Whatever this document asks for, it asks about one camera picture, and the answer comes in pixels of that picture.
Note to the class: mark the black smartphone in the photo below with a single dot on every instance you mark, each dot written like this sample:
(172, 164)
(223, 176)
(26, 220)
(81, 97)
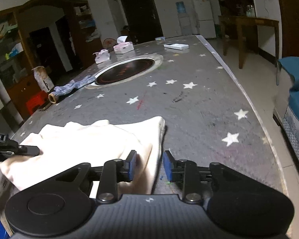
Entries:
(45, 106)

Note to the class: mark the round induction hotpot cooker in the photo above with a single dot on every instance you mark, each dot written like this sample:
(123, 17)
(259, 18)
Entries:
(126, 70)

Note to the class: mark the small teal packet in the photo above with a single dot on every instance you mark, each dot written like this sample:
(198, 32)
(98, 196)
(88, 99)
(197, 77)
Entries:
(160, 38)

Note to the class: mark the white remote control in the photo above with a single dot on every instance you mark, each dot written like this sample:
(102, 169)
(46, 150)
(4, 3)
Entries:
(176, 46)

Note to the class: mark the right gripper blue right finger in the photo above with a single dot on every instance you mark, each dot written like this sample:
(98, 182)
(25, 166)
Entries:
(177, 169)

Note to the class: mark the dark wooden side table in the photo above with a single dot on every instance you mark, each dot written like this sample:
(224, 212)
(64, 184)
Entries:
(243, 24)

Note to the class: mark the red plastic stool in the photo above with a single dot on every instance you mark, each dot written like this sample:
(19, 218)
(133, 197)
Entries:
(36, 101)

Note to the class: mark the red patterned fan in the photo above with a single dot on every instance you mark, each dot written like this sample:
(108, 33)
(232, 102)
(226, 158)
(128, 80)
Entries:
(109, 43)

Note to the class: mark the white refrigerator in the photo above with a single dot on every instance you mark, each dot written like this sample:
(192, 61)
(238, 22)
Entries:
(204, 18)

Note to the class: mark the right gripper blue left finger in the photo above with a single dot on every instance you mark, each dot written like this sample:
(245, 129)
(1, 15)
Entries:
(121, 170)

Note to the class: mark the white paper bag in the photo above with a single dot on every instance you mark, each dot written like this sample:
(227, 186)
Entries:
(42, 78)

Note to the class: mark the cream sweatshirt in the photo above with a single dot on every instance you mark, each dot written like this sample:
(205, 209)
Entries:
(64, 147)

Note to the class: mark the small pink tissue pack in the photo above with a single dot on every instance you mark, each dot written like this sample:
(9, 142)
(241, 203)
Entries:
(102, 56)

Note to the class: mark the water dispenser with blue bottle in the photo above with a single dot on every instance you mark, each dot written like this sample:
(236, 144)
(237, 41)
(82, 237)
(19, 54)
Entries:
(184, 19)

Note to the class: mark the pink tissue box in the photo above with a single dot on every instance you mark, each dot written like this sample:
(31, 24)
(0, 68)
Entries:
(123, 46)

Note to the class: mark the blue knit work glove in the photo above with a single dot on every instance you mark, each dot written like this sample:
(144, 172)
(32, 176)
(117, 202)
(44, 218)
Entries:
(61, 91)

